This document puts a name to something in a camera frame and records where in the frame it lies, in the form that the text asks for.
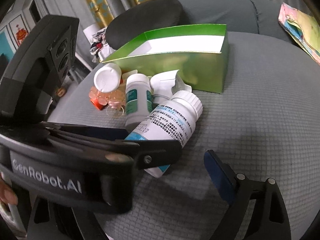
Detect amber translucent hair claw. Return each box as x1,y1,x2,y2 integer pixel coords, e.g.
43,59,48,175
88,86,126,118

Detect white bottle blue label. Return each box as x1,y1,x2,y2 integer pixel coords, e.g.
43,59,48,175
125,90,203,178

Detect white bottle green label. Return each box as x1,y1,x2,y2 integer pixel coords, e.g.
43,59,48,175
125,73,152,131

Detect plain white pill bottle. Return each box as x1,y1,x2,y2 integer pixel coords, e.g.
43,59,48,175
93,63,122,93

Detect person's left hand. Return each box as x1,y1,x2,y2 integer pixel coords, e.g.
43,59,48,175
0,177,18,205

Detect pink orange-capped tube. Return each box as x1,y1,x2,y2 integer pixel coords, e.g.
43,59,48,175
90,98,106,110

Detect cream plastic hair clip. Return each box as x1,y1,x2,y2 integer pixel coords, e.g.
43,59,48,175
121,69,138,81

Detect white plug adapter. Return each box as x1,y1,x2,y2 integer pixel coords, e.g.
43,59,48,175
150,69,192,105

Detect pile of clothes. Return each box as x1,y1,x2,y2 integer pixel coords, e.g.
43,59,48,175
83,23,116,63

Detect green cardboard box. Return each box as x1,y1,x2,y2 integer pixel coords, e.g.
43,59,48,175
104,24,229,94

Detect red chinese knot decoration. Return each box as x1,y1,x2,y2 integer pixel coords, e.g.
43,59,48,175
15,24,28,46

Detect black round cushion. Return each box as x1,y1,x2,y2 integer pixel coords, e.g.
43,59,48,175
105,0,183,50

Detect colourful cartoon cloth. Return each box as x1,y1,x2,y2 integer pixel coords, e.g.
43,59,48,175
278,3,320,64

